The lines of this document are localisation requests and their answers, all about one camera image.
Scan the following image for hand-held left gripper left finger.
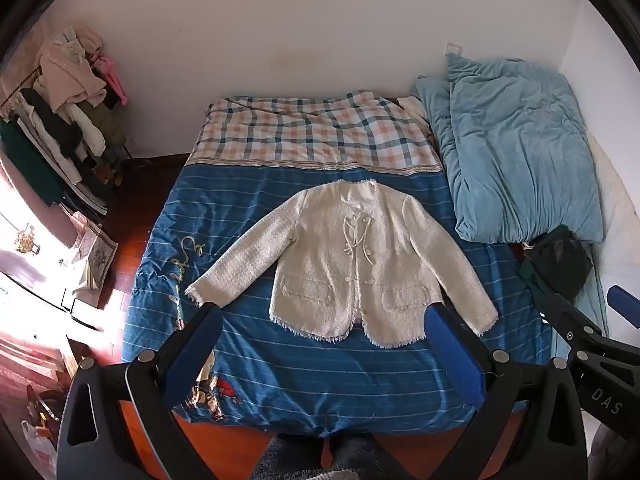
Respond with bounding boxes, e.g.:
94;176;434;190
56;304;223;480

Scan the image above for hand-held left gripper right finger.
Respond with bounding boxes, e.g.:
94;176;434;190
424;304;588;480

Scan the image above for white mattress sheet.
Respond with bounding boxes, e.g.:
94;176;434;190
575;130;640;341

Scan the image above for plaid quilt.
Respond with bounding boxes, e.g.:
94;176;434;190
192;89;446;176

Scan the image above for white plastic bag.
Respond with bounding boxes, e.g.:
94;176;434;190
20;420;57;477

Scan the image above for dark green garment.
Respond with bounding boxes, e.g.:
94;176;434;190
519;224;593;306

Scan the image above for pink coat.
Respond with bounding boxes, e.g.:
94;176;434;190
39;27;108;108

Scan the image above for cream tweed jacket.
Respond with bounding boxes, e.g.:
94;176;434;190
185;179;499;350

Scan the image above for clothes rack with hanging clothes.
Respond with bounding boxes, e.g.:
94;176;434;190
0;25;133;217

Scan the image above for blue striped bedspread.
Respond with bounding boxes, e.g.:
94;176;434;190
121;162;551;437

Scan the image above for cream pillow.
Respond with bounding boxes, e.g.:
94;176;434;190
397;96;432;127

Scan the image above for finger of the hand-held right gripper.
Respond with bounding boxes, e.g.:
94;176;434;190
606;285;640;318
539;287;603;361

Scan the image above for person's grey fuzzy trousers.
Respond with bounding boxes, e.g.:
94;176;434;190
250;432;397;480

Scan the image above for light blue duvet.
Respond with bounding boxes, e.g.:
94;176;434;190
411;54;605;245

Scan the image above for floral tote bag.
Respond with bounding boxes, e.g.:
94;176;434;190
72;212;119;292

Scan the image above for pink plush toy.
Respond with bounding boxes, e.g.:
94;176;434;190
97;55;128;107

